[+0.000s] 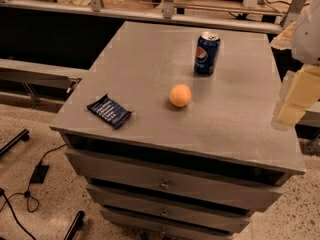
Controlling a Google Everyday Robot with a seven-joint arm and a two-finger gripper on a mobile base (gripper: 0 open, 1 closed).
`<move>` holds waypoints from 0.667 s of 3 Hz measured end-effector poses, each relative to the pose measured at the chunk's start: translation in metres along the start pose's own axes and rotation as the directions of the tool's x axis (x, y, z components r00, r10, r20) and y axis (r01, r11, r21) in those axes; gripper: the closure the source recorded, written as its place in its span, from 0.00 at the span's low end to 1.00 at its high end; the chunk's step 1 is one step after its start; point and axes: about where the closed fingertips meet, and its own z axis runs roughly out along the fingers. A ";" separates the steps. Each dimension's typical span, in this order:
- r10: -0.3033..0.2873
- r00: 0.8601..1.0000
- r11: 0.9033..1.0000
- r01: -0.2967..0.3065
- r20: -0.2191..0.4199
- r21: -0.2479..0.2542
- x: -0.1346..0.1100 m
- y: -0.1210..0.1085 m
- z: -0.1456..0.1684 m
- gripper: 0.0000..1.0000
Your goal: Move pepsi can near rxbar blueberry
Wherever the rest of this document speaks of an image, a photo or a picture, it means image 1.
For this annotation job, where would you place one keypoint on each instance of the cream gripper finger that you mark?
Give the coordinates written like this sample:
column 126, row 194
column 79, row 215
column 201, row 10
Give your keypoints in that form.
column 299, row 92

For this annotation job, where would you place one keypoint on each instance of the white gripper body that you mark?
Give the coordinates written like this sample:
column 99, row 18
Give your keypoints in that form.
column 308, row 39

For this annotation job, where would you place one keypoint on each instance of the blue pepsi can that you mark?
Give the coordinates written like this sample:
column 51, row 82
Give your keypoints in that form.
column 207, row 50

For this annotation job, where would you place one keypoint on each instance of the blue rxbar wrapper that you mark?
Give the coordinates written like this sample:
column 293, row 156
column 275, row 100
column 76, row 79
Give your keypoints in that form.
column 110, row 111

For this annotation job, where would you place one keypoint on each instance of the orange fruit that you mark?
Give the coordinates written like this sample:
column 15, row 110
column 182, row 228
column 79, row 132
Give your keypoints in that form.
column 180, row 95

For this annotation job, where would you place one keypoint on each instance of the grey drawer cabinet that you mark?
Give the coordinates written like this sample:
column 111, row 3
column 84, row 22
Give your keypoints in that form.
column 224, row 130

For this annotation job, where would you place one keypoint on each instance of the top drawer front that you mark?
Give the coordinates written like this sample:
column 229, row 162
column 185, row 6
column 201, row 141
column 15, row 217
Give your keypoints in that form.
column 173, row 180

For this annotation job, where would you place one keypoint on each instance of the drawer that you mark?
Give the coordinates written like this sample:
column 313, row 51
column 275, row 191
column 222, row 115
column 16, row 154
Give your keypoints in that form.
column 173, row 180
column 167, row 209
column 161, row 226

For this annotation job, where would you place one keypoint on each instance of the middle drawer front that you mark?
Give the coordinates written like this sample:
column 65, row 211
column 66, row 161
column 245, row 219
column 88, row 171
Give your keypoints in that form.
column 167, row 209

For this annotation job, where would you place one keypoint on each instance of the bottom drawer front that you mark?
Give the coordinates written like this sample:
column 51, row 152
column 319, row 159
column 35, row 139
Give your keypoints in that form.
column 161, row 226

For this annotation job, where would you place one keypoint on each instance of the black stand leg lower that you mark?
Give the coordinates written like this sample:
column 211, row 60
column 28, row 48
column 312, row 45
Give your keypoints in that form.
column 75, row 226

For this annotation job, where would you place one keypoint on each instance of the black stand leg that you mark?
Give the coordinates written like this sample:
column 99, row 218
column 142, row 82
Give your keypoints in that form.
column 75, row 226
column 22, row 136

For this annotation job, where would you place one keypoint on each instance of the black power adapter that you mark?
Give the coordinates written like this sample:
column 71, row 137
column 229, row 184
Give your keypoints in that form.
column 39, row 174

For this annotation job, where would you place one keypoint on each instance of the black stand leg upper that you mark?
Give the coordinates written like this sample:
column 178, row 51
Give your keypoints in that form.
column 22, row 136

